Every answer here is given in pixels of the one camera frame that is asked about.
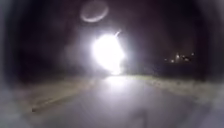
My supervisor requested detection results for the grey asphalt road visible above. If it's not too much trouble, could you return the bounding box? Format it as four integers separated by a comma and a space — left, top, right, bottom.
32, 75, 209, 128

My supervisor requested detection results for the pale grass verge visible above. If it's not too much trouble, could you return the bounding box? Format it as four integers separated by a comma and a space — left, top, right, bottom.
13, 76, 98, 114
129, 74, 224, 102

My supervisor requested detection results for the bright lamp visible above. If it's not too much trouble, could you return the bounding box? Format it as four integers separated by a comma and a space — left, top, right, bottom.
91, 31, 126, 76

